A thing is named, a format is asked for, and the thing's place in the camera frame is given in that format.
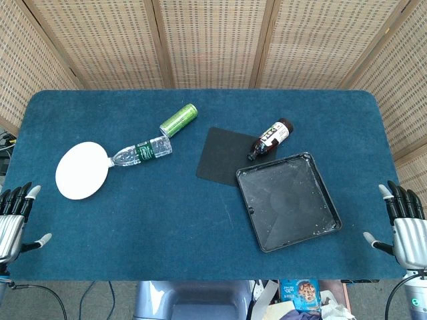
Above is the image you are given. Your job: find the black square mat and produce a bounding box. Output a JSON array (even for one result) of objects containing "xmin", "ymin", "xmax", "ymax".
[{"xmin": 195, "ymin": 127, "xmax": 281, "ymax": 187}]

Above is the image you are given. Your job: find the clear water bottle green label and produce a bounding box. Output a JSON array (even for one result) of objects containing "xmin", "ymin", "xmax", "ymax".
[{"xmin": 105, "ymin": 136, "xmax": 173, "ymax": 167}]

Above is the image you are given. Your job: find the tangle of dark cables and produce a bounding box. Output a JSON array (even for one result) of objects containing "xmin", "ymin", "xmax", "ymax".
[{"xmin": 0, "ymin": 129, "xmax": 17, "ymax": 176}]

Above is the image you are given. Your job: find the white round plate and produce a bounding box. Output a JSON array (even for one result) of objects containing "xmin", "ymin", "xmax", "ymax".
[{"xmin": 55, "ymin": 141, "xmax": 110, "ymax": 201}]

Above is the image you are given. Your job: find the crumpled white tissue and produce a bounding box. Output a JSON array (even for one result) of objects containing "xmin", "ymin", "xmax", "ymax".
[{"xmin": 319, "ymin": 289, "xmax": 355, "ymax": 320}]

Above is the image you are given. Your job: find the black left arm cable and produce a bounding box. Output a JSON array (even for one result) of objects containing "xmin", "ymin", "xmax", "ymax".
[{"xmin": 9, "ymin": 283, "xmax": 68, "ymax": 320}]

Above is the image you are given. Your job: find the blue cookie snack bag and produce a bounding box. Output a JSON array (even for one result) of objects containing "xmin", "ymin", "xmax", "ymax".
[{"xmin": 279, "ymin": 279, "xmax": 322, "ymax": 313}]

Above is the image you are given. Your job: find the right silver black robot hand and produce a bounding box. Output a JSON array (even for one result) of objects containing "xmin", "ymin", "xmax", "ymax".
[{"xmin": 362, "ymin": 180, "xmax": 427, "ymax": 270}]

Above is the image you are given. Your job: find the woven rattan folding screen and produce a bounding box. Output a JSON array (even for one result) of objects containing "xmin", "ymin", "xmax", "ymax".
[{"xmin": 0, "ymin": 0, "xmax": 427, "ymax": 201}]

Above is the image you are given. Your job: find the black square plastic tray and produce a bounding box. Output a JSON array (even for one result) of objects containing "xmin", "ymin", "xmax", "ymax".
[{"xmin": 236, "ymin": 151, "xmax": 343, "ymax": 253}]

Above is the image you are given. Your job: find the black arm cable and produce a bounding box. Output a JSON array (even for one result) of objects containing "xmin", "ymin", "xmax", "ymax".
[
  {"xmin": 384, "ymin": 275, "xmax": 410, "ymax": 320},
  {"xmin": 9, "ymin": 283, "xmax": 68, "ymax": 320}
]

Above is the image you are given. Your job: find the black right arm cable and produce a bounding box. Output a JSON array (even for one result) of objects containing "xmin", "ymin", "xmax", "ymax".
[{"xmin": 384, "ymin": 275, "xmax": 410, "ymax": 320}]

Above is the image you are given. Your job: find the thin dark floor cable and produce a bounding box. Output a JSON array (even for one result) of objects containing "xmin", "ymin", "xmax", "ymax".
[{"xmin": 78, "ymin": 281, "xmax": 116, "ymax": 320}]

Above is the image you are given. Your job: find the blue felt table cloth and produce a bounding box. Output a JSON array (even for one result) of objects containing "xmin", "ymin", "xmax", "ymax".
[{"xmin": 0, "ymin": 89, "xmax": 422, "ymax": 283}]

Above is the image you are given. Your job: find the brown glass bottle white label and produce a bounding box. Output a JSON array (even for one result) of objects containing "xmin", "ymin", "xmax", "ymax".
[{"xmin": 247, "ymin": 118, "xmax": 294, "ymax": 161}]

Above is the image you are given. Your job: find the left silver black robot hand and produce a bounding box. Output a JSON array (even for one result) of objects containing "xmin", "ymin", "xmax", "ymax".
[{"xmin": 0, "ymin": 181, "xmax": 53, "ymax": 266}]

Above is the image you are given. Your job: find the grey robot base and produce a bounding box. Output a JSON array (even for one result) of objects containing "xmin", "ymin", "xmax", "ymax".
[{"xmin": 133, "ymin": 279, "xmax": 255, "ymax": 320}]

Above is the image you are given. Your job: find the green drink can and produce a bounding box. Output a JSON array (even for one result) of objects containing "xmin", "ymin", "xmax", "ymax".
[{"xmin": 159, "ymin": 103, "xmax": 198, "ymax": 139}]

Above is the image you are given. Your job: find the white flat strap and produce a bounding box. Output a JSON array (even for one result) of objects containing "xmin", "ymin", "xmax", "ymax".
[{"xmin": 255, "ymin": 279, "xmax": 280, "ymax": 317}]

